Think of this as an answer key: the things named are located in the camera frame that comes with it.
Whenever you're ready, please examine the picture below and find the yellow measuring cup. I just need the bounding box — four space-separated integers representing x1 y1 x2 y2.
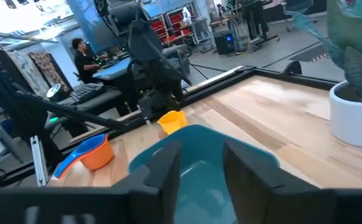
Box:
157 110 188 135

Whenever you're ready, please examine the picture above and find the black computer tower blue light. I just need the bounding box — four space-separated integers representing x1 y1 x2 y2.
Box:
213 29 236 55

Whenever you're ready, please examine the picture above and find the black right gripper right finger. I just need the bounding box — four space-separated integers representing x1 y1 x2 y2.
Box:
224 139 337 224

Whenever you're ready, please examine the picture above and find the black computer keyboard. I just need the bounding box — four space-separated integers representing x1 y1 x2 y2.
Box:
69 82 107 104

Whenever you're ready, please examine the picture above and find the round silver metal object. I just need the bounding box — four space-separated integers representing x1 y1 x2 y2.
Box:
45 83 64 101

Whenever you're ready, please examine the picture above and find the black aluminium table frame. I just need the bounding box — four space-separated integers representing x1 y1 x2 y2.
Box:
0 40 339 188

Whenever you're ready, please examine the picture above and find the silver aluminium extrusion post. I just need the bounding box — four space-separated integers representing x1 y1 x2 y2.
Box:
30 135 49 187

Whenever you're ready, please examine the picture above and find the seated person at desk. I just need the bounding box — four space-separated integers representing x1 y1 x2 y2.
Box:
71 37 103 84

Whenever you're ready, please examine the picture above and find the shelf with red bins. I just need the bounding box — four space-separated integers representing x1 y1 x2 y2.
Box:
149 5 200 44

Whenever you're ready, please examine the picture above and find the teal plastic basket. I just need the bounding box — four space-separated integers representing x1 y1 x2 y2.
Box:
127 124 281 224

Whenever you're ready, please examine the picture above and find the blue measuring cup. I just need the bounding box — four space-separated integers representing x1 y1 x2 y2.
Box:
53 133 108 179

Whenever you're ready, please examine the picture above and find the orange measuring cup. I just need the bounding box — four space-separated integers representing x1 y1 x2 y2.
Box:
55 136 115 180

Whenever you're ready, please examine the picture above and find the green artificial plant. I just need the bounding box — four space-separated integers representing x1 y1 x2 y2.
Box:
286 0 362 98

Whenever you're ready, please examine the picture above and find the white plant pot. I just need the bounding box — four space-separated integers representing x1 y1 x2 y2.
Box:
329 80 362 149

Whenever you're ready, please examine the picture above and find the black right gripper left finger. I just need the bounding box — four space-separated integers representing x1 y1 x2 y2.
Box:
112 141 181 224

